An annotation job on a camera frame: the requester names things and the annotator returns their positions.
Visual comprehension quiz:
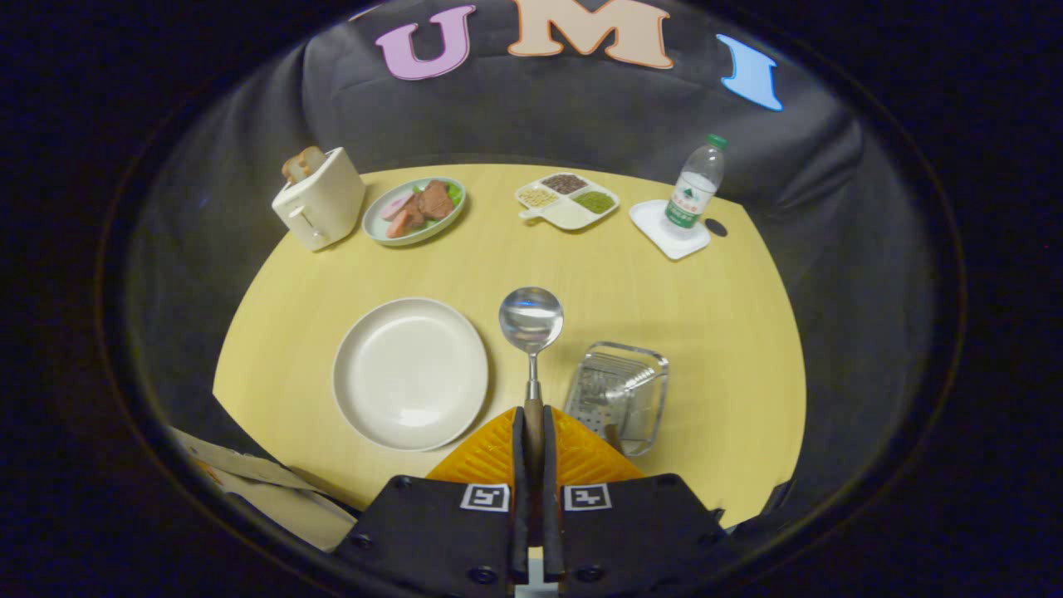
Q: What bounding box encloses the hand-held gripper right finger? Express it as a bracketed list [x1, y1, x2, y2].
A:
[541, 405, 737, 598]

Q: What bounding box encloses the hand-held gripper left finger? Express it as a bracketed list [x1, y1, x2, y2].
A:
[332, 405, 533, 598]

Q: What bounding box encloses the metal fork with wooden handle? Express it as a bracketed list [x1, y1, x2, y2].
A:
[581, 364, 659, 455]

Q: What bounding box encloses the metal spoon with wooden handle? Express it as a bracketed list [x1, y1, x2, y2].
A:
[498, 287, 566, 484]

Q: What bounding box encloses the clear glass rectangular container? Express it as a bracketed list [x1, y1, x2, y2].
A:
[563, 341, 670, 458]

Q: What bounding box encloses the beige cardboard piece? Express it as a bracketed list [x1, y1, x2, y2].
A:
[169, 426, 360, 554]

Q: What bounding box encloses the large white plate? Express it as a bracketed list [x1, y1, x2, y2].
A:
[332, 297, 490, 453]

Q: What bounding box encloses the pale green food plate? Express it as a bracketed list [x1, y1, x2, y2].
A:
[362, 176, 468, 248]

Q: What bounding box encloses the white square coaster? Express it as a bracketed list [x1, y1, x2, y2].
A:
[629, 199, 713, 262]

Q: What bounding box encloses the reddish sausage slice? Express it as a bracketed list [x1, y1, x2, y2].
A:
[385, 207, 425, 240]

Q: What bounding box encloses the white divided dish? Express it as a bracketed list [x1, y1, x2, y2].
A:
[515, 172, 621, 233]

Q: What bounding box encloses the brown meat piece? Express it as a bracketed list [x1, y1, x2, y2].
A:
[415, 180, 456, 222]

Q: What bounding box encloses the green lettuce leaf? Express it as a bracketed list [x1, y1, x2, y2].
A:
[412, 183, 464, 210]

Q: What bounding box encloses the clear plastic water bottle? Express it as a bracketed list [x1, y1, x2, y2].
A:
[663, 134, 729, 241]

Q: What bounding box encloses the white toaster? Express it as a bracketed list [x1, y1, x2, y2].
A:
[272, 147, 367, 252]

